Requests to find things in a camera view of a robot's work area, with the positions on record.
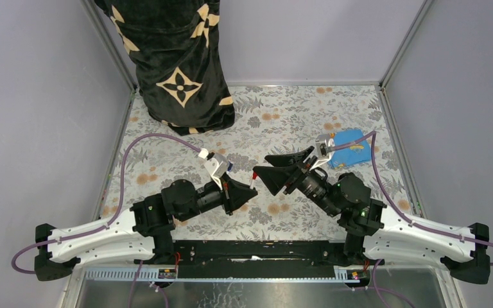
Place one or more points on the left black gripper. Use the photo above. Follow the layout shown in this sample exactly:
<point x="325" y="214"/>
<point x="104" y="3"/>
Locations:
<point x="233" y="194"/>

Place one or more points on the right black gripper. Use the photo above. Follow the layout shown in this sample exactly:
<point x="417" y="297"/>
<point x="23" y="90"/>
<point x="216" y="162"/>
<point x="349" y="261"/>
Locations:
<point x="285" y="168"/>

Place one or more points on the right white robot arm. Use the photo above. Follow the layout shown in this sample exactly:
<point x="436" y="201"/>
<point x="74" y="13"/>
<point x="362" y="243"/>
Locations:
<point x="374" y="230"/>

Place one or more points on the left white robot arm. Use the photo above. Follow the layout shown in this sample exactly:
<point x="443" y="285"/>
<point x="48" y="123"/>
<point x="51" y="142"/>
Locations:
<point x="141" y="233"/>

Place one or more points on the floral table mat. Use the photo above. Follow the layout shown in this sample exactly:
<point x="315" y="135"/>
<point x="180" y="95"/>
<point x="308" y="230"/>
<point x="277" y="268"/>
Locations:
<point x="269" y="120"/>

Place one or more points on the blue folded cloth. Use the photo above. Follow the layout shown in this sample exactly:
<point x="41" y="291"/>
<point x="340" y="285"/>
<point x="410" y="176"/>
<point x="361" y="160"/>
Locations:
<point x="355" y="154"/>

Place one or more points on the black gold patterned robe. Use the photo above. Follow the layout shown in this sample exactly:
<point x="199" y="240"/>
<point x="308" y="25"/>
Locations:
<point x="174" y="46"/>

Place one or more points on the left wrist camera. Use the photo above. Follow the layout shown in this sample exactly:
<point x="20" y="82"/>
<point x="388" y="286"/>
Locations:
<point x="215" y="164"/>

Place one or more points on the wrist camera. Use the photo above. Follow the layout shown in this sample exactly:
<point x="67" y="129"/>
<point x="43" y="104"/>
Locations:
<point x="323" y="143"/>
<point x="215" y="164"/>

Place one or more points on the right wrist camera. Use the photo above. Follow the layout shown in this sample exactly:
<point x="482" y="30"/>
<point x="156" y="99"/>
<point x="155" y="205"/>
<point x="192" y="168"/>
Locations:
<point x="323" y="143"/>

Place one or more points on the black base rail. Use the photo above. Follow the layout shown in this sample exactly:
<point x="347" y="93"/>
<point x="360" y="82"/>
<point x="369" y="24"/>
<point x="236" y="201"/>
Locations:
<point x="197" y="253"/>

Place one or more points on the slotted cable duct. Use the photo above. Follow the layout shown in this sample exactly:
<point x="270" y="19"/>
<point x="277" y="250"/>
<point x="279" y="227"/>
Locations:
<point x="239" y="272"/>

